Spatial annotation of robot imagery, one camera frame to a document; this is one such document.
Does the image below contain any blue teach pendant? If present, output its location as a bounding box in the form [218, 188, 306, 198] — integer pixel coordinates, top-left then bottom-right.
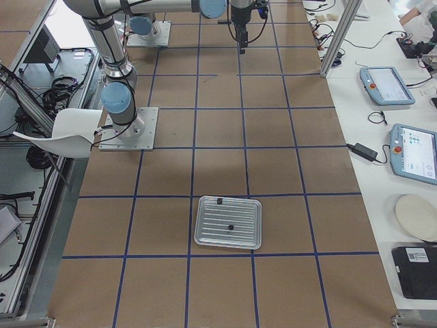
[390, 124, 436, 185]
[359, 66, 415, 106]

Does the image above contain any black power adapter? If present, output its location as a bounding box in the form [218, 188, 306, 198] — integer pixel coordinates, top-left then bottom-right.
[346, 143, 378, 162]

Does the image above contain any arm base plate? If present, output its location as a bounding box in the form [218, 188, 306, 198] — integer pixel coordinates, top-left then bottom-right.
[127, 16, 171, 48]
[98, 107, 158, 151]

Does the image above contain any lower blue teach pendant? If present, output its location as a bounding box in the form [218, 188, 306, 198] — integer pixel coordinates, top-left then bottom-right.
[390, 124, 436, 185]

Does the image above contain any white plastic chair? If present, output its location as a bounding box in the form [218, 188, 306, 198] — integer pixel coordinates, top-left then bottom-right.
[13, 108, 102, 159]

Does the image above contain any black flat box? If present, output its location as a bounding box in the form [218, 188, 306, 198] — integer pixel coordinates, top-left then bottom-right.
[391, 247, 436, 300]

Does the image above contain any silver ribbed metal tray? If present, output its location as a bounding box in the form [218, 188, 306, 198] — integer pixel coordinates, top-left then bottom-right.
[194, 195, 262, 250]

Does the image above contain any aluminium frame post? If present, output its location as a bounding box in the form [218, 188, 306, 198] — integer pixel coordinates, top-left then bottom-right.
[320, 0, 362, 77]

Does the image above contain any upper blue teach pendant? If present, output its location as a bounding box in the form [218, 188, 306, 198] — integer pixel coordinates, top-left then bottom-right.
[359, 66, 415, 106]

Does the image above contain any black usb cable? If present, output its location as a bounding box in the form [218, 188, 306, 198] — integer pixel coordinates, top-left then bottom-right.
[367, 110, 388, 127]

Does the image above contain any white round plate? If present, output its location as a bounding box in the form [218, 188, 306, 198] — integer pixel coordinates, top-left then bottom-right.
[395, 195, 436, 243]

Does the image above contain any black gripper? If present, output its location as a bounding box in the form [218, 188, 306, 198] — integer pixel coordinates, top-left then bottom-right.
[231, 5, 252, 54]

